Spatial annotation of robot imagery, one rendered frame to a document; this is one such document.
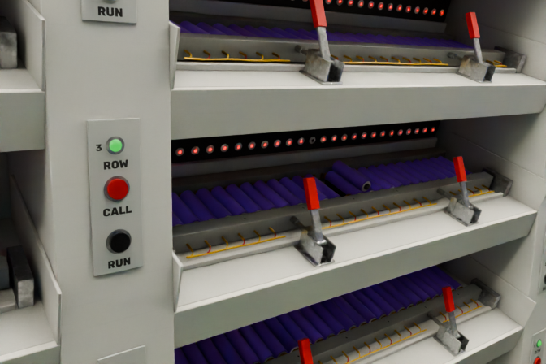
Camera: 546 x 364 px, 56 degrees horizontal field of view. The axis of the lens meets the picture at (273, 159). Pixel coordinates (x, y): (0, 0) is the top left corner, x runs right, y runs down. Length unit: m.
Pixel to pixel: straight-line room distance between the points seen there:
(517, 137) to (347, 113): 0.41
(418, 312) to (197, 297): 0.43
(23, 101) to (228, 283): 0.25
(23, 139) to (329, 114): 0.29
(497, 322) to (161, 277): 0.62
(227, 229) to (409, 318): 0.36
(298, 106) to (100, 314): 0.25
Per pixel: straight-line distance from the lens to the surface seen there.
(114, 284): 0.45
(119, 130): 0.41
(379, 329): 0.78
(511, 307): 0.96
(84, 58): 0.41
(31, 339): 0.46
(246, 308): 0.53
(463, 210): 0.76
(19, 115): 0.40
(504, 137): 0.91
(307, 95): 0.51
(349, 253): 0.61
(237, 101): 0.46
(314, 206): 0.57
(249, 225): 0.57
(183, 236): 0.53
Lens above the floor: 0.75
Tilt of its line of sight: 11 degrees down
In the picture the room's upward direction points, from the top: 1 degrees clockwise
